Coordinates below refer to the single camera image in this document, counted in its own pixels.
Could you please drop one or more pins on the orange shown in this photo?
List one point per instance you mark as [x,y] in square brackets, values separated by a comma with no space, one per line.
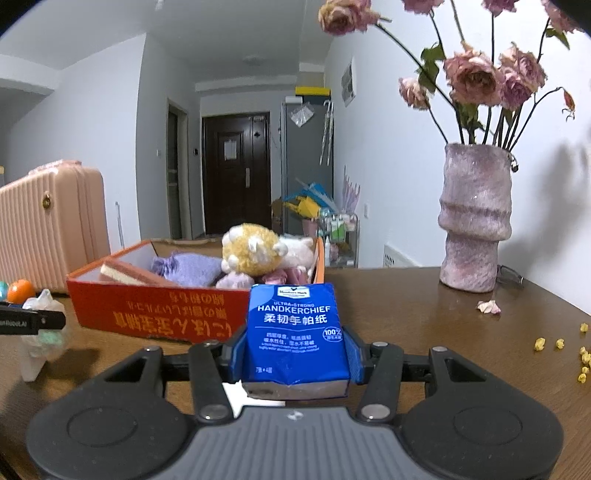
[21,291]

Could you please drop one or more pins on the dark wooden door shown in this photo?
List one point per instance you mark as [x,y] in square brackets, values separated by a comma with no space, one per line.
[235,194]

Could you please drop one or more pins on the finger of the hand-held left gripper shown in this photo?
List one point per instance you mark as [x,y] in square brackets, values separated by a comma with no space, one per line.
[51,321]

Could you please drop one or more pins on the hanging folded umbrellas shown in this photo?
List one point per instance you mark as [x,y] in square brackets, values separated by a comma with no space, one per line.
[327,134]

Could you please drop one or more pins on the clear plastic bag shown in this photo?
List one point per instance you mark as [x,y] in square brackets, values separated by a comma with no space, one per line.
[302,115]

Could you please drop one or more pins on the pink ribbed suitcase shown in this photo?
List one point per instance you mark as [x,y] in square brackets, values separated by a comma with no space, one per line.
[46,230]

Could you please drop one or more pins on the pink satin scrunchie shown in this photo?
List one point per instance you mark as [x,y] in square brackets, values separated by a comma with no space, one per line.
[277,276]

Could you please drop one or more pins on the yellow and blue bags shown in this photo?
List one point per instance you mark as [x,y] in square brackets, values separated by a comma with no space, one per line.
[304,205]

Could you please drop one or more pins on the blue handkerchief tissue pack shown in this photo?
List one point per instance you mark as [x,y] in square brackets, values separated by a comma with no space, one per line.
[295,341]

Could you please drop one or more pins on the wall picture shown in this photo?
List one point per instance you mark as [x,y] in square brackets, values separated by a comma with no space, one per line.
[348,83]

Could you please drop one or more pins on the clear plastic packet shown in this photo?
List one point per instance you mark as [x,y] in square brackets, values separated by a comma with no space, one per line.
[39,350]

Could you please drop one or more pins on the brown cardboard carton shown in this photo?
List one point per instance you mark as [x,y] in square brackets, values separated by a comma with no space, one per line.
[279,214]

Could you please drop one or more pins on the bunch of dried pink roses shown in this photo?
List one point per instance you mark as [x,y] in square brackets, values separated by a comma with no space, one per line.
[471,76]

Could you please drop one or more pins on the fallen pink petal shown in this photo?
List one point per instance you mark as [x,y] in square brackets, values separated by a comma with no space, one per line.
[488,308]

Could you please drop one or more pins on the purple wall decoration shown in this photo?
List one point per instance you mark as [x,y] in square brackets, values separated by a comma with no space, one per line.
[350,191]

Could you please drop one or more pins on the purple fabric pouch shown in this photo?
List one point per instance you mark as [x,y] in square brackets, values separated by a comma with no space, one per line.
[194,270]

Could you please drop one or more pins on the yellow and black box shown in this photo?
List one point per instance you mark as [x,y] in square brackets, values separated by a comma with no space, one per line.
[313,91]

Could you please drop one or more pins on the grey refrigerator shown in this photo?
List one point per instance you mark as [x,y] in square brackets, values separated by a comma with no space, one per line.
[300,157]

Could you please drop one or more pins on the flat pink package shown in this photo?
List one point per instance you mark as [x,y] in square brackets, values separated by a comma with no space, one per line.
[55,166]

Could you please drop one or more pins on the metal trolley cart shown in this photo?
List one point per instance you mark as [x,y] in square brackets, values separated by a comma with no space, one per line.
[339,226]

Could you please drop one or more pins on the eyeglasses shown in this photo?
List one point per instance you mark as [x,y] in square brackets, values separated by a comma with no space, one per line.
[512,279]

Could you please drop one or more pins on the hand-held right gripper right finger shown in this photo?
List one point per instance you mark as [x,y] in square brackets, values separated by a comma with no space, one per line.
[354,364]

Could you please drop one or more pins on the paper notice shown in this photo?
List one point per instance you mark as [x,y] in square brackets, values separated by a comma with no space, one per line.
[231,150]

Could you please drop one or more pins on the brown layered sponge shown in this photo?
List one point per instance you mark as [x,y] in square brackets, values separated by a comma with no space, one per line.
[124,272]

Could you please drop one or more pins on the scattered yellow crumbs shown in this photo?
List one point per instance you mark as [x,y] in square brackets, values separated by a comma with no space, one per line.
[539,344]

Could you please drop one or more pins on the red cardboard box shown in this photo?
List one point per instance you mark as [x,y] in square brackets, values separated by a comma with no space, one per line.
[138,318]

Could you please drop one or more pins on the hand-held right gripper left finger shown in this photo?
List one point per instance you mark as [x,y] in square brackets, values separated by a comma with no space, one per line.
[236,360]

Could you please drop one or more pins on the pink ceramic vase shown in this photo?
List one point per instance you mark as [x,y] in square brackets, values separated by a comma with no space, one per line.
[475,221]

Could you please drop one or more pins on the purple plush toy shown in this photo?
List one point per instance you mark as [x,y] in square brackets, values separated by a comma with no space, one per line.
[233,280]

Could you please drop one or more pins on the pink basket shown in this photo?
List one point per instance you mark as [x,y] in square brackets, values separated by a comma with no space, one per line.
[309,226]

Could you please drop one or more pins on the yellow plush toy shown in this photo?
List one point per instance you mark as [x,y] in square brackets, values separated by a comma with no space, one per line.
[249,249]

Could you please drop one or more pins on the side doorway frame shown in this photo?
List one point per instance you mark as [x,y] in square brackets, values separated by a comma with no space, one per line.
[178,170]

